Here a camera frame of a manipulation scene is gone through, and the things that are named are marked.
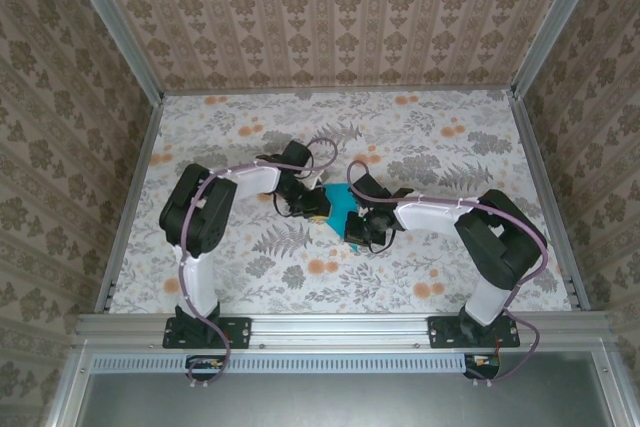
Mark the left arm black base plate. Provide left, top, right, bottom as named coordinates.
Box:
left=162, top=315, right=252, bottom=350

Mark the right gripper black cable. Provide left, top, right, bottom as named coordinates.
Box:
left=368, top=231, right=397, bottom=255

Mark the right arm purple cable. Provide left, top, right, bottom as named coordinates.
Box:
left=346, top=160, right=550, bottom=388

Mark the wide aluminium frame beam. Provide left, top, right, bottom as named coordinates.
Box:
left=72, top=311, right=619, bottom=348

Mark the aluminium side rail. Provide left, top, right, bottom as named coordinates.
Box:
left=507, top=91, right=591, bottom=312
left=94, top=96, right=166, bottom=314

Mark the grey metal sheet panel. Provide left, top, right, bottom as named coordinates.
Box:
left=74, top=371, right=621, bottom=427

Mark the floral patterned table cover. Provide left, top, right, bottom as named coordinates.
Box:
left=107, top=89, right=574, bottom=316

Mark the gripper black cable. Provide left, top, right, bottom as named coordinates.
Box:
left=368, top=231, right=397, bottom=255
left=272, top=191, right=301, bottom=218

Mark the aluminium corner post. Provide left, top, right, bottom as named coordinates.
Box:
left=512, top=0, right=610, bottom=98
left=58, top=0, right=166, bottom=103

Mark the thin aluminium rail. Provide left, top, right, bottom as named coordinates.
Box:
left=162, top=86, right=516, bottom=97

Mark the grey slotted cable duct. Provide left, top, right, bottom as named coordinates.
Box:
left=92, top=352, right=469, bottom=373

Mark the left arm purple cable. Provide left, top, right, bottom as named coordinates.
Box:
left=177, top=136, right=341, bottom=391

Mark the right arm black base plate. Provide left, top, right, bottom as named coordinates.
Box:
left=428, top=315, right=521, bottom=350

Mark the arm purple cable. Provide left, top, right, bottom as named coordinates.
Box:
left=177, top=136, right=341, bottom=391
left=346, top=160, right=550, bottom=388

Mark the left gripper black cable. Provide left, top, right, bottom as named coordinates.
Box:
left=272, top=191, right=301, bottom=218

